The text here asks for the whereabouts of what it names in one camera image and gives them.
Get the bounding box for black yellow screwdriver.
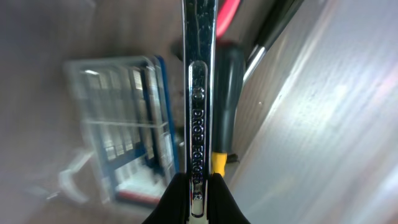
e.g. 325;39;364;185
211;41;246;176

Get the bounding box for red handled cutting pliers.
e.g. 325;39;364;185
216;0;241;39

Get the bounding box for silver ring wrench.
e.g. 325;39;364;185
182;0;218;224

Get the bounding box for blue precision screwdriver set case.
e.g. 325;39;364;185
63;55;180;207

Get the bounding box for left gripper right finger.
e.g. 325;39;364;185
207;173;250;224

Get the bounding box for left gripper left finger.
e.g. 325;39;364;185
143;173;188;224

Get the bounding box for black handled hammer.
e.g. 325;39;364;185
243;0;304;85

